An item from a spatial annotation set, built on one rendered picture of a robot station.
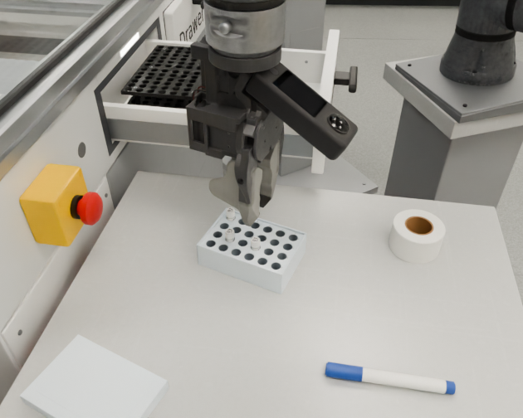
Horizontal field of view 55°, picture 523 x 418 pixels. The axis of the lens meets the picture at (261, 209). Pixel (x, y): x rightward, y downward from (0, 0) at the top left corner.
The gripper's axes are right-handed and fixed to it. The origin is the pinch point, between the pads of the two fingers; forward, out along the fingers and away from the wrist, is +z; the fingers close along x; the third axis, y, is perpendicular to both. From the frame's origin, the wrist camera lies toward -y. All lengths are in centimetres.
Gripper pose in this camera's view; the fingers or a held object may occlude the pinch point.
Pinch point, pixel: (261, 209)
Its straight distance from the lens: 61.1
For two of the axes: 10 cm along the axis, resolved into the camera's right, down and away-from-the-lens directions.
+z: -0.2, 7.6, 6.4
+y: -9.1, -2.8, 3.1
